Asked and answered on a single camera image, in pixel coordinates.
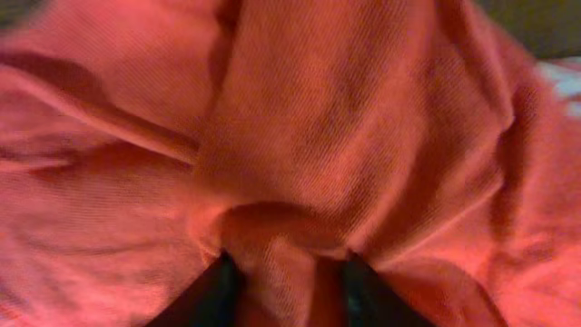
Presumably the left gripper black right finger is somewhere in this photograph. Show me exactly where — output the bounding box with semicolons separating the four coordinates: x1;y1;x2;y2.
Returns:
342;253;435;327

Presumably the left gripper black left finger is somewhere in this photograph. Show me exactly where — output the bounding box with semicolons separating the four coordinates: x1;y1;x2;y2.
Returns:
146;252;243;327

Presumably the orange t-shirt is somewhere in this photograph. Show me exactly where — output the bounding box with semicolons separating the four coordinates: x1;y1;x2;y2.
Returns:
1;1;580;326

